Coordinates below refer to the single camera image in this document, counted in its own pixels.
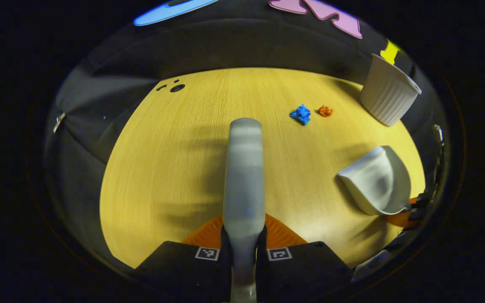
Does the white ribbed garbage bin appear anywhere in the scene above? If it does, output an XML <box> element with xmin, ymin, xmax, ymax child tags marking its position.
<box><xmin>360</xmin><ymin>53</ymin><xmax>422</xmax><ymax>127</ymax></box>

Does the white dustpan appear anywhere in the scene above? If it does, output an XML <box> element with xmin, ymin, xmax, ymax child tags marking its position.
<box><xmin>337</xmin><ymin>145</ymin><xmax>411</xmax><ymax>216</ymax></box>

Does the small white broom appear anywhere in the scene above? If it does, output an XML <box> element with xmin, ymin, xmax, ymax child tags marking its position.
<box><xmin>223</xmin><ymin>118</ymin><xmax>267</xmax><ymax>303</ymax></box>

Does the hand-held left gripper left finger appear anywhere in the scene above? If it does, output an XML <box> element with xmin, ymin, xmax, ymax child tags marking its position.
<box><xmin>135</xmin><ymin>215</ymin><xmax>232</xmax><ymax>303</ymax></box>

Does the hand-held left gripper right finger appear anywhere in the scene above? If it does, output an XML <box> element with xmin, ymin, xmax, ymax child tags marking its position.
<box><xmin>256</xmin><ymin>213</ymin><xmax>352</xmax><ymax>302</ymax></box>

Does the blue paper trash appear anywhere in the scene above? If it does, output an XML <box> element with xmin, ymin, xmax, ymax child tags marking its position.
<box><xmin>290</xmin><ymin>104</ymin><xmax>312</xmax><ymax>126</ymax></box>

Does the black backdrop cloth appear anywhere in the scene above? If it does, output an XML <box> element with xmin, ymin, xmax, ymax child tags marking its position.
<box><xmin>45</xmin><ymin>0</ymin><xmax>447</xmax><ymax>270</ymax></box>

